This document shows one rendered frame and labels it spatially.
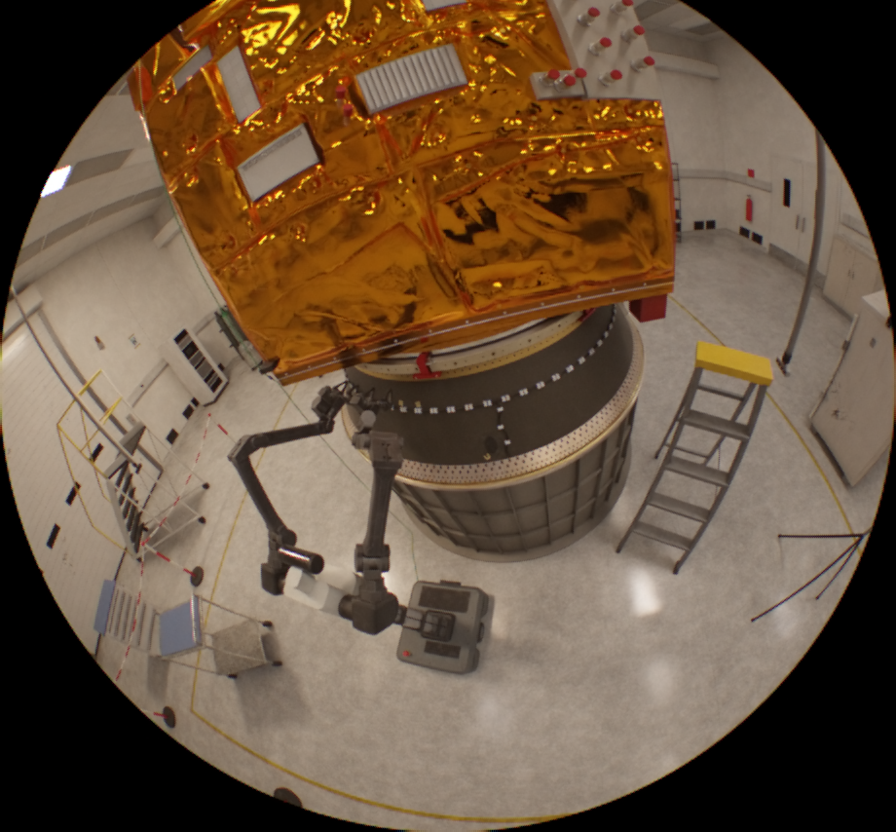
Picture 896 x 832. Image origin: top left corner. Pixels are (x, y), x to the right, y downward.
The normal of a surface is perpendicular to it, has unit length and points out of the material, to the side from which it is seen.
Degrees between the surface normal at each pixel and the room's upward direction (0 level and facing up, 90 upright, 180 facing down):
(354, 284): 84
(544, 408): 62
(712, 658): 0
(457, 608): 0
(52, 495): 90
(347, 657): 0
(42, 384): 90
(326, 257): 83
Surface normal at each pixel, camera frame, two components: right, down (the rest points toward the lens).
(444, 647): -0.29, -0.73
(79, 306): 0.96, -0.23
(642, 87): -0.02, 0.65
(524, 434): -0.03, 0.19
